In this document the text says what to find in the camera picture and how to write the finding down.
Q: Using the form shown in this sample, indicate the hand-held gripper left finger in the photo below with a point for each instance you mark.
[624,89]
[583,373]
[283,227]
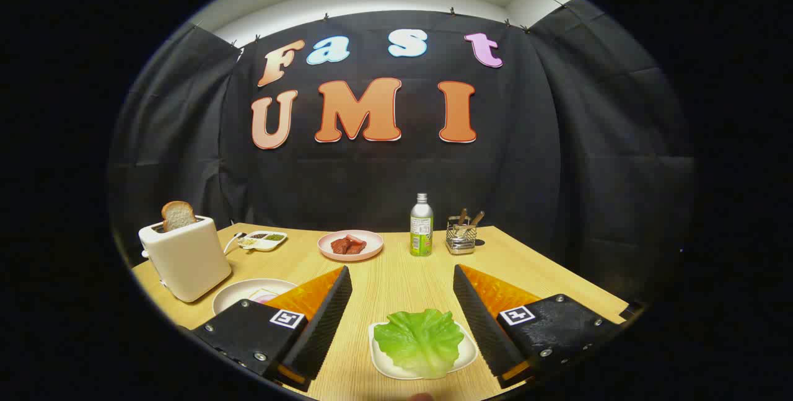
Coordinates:
[325,320]

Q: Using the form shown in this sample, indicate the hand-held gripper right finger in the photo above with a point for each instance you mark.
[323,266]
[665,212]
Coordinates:
[480,320]

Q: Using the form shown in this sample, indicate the green lettuce leaf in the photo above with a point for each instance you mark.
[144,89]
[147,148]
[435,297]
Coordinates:
[421,339]

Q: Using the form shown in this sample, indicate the toasted bread slice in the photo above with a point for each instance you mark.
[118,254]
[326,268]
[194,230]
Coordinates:
[178,215]

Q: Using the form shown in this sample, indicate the white square plate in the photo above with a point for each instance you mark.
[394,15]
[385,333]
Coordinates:
[464,357]

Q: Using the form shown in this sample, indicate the pink ham slice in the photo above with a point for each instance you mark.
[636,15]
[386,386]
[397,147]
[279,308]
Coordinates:
[266,297]

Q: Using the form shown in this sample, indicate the bread slice under ham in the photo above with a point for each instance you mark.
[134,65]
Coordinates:
[255,293]

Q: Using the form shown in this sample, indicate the red meat pieces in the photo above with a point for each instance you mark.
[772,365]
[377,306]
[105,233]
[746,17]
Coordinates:
[348,245]

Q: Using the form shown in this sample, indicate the pink plate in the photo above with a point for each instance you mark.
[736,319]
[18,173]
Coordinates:
[372,249]

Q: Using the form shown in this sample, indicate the round white plate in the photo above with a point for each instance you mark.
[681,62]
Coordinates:
[235,294]

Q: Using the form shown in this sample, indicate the pile of green beans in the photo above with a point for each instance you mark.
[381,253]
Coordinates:
[275,237]

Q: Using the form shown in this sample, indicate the white divided dish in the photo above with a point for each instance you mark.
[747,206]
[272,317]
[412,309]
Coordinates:
[263,245]

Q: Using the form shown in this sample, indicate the green and silver bottle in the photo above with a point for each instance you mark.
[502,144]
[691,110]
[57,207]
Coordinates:
[421,230]

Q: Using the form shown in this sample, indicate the white toaster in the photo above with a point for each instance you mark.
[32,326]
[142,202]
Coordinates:
[189,261]

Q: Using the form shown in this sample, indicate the black backdrop cloth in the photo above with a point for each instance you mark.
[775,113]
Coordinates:
[372,178]

